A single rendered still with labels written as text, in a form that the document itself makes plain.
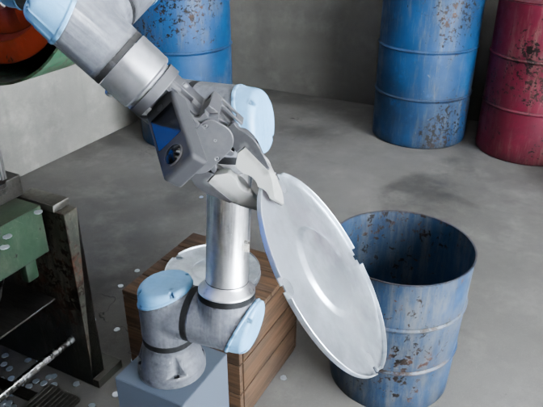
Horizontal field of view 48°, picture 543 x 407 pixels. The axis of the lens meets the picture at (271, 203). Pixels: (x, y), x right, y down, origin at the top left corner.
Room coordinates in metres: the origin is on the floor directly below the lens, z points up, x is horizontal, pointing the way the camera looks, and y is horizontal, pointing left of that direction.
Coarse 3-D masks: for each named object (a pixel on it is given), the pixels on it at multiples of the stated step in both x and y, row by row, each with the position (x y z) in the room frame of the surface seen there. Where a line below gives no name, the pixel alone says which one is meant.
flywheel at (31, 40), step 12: (0, 12) 1.69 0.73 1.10; (12, 12) 1.66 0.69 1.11; (0, 24) 1.69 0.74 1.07; (12, 24) 1.67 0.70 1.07; (24, 24) 1.65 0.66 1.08; (0, 36) 1.68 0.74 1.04; (12, 36) 1.64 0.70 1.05; (24, 36) 1.60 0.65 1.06; (36, 36) 1.58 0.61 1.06; (0, 48) 1.65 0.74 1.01; (12, 48) 1.63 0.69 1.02; (24, 48) 1.60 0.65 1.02; (36, 48) 1.58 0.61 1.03; (48, 48) 1.61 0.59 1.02; (0, 60) 1.65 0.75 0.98; (12, 60) 1.63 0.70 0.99; (24, 60) 1.61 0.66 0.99
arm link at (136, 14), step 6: (132, 0) 0.72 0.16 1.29; (138, 0) 0.73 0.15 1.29; (144, 0) 0.74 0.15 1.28; (150, 0) 0.76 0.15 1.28; (156, 0) 0.78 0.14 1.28; (132, 6) 0.71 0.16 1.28; (138, 6) 0.73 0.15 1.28; (144, 6) 0.74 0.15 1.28; (138, 12) 0.73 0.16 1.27; (144, 12) 0.76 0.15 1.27; (138, 18) 0.74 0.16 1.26; (132, 24) 0.73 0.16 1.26
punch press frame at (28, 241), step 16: (0, 208) 1.42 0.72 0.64; (16, 208) 1.42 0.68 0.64; (32, 208) 1.42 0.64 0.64; (0, 224) 1.33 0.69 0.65; (16, 224) 1.36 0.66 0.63; (32, 224) 1.40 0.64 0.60; (0, 240) 1.31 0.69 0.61; (16, 240) 1.35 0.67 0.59; (32, 240) 1.40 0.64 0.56; (0, 256) 1.30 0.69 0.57; (16, 256) 1.34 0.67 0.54; (32, 256) 1.39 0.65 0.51; (0, 272) 1.29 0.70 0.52; (32, 272) 1.38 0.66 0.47; (32, 368) 1.31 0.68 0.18; (16, 384) 1.25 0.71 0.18; (0, 400) 1.20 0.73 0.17
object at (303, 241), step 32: (288, 192) 0.73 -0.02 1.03; (288, 224) 0.66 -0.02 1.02; (320, 224) 0.75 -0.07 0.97; (288, 256) 0.61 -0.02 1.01; (320, 256) 0.66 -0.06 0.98; (320, 288) 0.60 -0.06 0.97; (352, 288) 0.69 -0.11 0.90; (320, 320) 0.56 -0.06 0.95; (352, 320) 0.63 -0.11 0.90; (352, 352) 0.57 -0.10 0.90; (384, 352) 0.63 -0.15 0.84
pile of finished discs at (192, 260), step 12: (180, 252) 1.63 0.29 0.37; (192, 252) 1.64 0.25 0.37; (204, 252) 1.64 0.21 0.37; (168, 264) 1.56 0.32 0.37; (180, 264) 1.57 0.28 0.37; (192, 264) 1.57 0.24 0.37; (204, 264) 1.56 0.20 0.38; (252, 264) 1.57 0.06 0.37; (192, 276) 1.50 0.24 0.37; (204, 276) 1.49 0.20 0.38; (252, 276) 1.50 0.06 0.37
